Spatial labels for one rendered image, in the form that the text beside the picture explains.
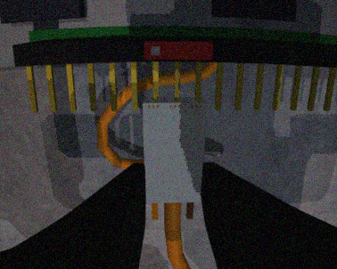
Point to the grey flat plate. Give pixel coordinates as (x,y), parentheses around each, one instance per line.
(18,17)

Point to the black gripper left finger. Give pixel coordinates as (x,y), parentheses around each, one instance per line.
(104,232)

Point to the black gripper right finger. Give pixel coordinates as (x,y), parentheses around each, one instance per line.
(251,229)

